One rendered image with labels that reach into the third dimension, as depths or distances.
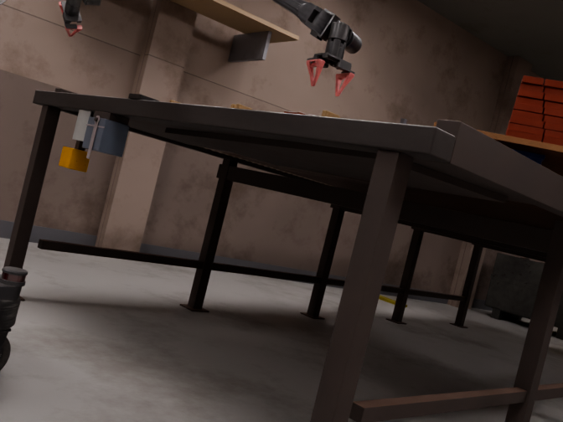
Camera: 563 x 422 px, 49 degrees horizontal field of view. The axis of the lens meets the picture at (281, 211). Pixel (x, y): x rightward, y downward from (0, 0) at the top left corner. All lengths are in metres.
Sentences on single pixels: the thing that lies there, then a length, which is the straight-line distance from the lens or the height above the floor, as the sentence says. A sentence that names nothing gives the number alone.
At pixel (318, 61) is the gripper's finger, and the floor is 1.11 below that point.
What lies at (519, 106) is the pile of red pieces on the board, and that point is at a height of 1.20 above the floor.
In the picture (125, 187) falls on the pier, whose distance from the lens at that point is 4.70.
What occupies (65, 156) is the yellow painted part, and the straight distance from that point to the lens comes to 2.54.
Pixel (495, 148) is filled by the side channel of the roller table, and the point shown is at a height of 0.93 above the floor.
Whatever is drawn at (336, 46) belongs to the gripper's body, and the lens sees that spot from 1.89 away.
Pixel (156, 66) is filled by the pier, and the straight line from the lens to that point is 4.76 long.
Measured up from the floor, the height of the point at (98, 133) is 0.77.
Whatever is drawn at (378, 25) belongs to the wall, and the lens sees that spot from 6.32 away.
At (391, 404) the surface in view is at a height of 0.27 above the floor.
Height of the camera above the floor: 0.68
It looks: 1 degrees down
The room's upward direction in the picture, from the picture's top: 14 degrees clockwise
